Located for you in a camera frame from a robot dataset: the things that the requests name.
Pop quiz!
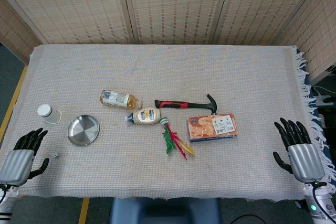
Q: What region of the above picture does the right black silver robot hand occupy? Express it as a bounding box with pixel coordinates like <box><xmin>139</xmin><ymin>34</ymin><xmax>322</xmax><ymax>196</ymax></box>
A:
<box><xmin>272</xmin><ymin>118</ymin><xmax>327</xmax><ymax>184</ymax></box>

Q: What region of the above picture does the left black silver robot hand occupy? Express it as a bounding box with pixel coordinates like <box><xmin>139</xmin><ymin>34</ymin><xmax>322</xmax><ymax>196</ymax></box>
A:
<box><xmin>0</xmin><ymin>127</ymin><xmax>50</xmax><ymax>187</ymax></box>

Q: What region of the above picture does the white paper cup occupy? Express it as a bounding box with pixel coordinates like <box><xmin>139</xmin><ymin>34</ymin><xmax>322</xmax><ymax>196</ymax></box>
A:
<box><xmin>37</xmin><ymin>103</ymin><xmax>63</xmax><ymax>125</ymax></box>

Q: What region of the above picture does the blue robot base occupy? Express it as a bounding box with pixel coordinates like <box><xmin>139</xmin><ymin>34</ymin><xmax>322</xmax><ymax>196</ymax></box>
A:
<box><xmin>109</xmin><ymin>197</ymin><xmax>222</xmax><ymax>224</ymax></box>

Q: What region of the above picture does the round steel plate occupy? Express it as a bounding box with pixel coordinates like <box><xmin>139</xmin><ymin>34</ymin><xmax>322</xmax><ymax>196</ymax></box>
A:
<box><xmin>67</xmin><ymin>114</ymin><xmax>101</xmax><ymax>147</ymax></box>

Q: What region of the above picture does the dark blue under cloth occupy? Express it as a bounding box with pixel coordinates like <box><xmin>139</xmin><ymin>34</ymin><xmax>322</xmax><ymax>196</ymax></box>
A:
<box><xmin>296</xmin><ymin>47</ymin><xmax>336</xmax><ymax>172</ymax></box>

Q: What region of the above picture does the orange blue biscuit box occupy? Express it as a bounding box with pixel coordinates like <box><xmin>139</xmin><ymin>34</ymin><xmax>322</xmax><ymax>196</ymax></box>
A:
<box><xmin>186</xmin><ymin>112</ymin><xmax>240</xmax><ymax>144</ymax></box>

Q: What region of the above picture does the tea bottle with label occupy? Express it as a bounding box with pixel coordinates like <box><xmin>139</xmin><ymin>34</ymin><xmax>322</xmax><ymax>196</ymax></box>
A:
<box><xmin>99</xmin><ymin>89</ymin><xmax>143</xmax><ymax>111</ymax></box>

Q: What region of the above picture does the colourful feather shuttlecock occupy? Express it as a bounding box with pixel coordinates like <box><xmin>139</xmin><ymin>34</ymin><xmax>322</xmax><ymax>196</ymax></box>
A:
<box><xmin>160</xmin><ymin>117</ymin><xmax>196</xmax><ymax>161</ymax></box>

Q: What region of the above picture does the mayonnaise squeeze bottle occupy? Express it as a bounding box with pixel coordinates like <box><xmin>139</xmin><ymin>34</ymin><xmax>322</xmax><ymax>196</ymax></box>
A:
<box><xmin>127</xmin><ymin>108</ymin><xmax>162</xmax><ymax>126</ymax></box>

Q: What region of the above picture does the red black claw hammer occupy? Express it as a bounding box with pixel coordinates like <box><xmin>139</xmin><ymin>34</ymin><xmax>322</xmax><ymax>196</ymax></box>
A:
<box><xmin>154</xmin><ymin>93</ymin><xmax>219</xmax><ymax>116</ymax></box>

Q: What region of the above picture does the beige woven tablecloth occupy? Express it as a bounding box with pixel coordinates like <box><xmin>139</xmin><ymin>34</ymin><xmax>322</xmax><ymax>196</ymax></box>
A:
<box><xmin>0</xmin><ymin>43</ymin><xmax>336</xmax><ymax>204</ymax></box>

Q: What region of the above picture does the woven bamboo folding screen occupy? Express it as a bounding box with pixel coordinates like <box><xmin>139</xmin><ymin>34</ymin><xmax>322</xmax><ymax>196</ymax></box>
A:
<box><xmin>0</xmin><ymin>0</ymin><xmax>336</xmax><ymax>79</ymax></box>

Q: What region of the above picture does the white cable with plug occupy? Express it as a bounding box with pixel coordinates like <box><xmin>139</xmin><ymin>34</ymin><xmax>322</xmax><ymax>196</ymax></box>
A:
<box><xmin>312</xmin><ymin>85</ymin><xmax>336</xmax><ymax>107</ymax></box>

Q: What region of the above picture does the black floor cable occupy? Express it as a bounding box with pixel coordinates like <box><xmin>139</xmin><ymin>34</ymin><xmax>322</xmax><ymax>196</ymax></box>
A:
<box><xmin>228</xmin><ymin>214</ymin><xmax>266</xmax><ymax>224</ymax></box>

